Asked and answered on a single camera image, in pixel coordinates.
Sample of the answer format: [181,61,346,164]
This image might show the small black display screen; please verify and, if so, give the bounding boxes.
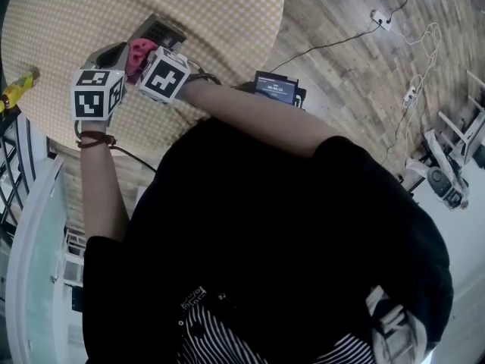
[252,70,308,110]

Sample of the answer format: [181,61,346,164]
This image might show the black metal railing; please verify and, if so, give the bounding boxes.
[0,111,37,238]

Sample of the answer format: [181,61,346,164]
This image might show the white cable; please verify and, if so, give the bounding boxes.
[390,21,443,102]

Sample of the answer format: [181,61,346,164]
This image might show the white shelving unit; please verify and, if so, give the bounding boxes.
[62,229,87,287]

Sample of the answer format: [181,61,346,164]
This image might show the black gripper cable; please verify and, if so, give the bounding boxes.
[189,72,223,87]
[109,145,158,174]

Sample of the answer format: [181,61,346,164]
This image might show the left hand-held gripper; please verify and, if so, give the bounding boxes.
[70,42,130,122]

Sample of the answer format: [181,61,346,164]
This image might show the dark calculator device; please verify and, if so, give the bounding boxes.
[127,13,187,55]

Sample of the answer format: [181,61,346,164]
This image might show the grey white waist bag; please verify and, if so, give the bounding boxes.
[365,286,430,364]

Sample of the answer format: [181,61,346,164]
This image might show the person's right forearm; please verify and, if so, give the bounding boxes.
[177,77,343,159]

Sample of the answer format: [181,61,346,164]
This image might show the person's left forearm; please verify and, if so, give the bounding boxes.
[80,119,130,243]

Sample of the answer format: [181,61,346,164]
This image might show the person's striped trousers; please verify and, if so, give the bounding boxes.
[176,301,376,364]

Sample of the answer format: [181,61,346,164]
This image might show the white desk frame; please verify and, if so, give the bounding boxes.
[437,70,485,162]

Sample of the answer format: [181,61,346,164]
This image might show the person's black shirt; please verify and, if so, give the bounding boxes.
[82,118,455,364]

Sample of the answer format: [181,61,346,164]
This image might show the red cord bracelet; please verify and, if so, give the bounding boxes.
[75,130,118,149]

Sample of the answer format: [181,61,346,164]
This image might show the yellow bottle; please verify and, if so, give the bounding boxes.
[0,66,41,111]

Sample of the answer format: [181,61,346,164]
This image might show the thin black cable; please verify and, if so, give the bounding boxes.
[269,23,382,74]

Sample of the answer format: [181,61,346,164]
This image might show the white power strip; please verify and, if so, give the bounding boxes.
[370,9,393,32]
[402,84,418,108]

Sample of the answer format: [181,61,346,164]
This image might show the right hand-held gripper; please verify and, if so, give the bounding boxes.
[135,45,201,104]

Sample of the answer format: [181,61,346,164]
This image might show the frosted glass door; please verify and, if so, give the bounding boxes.
[5,155,86,364]

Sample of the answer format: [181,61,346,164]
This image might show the pink cloth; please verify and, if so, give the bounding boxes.
[124,38,159,86]

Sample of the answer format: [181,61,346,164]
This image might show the round table checkered beige tablecloth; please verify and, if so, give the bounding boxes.
[2,0,286,159]

